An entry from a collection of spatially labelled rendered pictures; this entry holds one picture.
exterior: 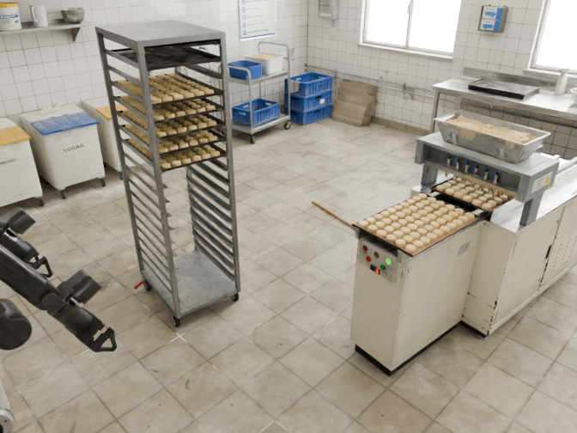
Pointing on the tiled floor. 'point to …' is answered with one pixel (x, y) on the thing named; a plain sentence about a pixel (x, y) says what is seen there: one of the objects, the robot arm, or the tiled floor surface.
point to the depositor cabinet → (518, 257)
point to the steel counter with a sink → (546, 102)
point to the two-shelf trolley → (260, 98)
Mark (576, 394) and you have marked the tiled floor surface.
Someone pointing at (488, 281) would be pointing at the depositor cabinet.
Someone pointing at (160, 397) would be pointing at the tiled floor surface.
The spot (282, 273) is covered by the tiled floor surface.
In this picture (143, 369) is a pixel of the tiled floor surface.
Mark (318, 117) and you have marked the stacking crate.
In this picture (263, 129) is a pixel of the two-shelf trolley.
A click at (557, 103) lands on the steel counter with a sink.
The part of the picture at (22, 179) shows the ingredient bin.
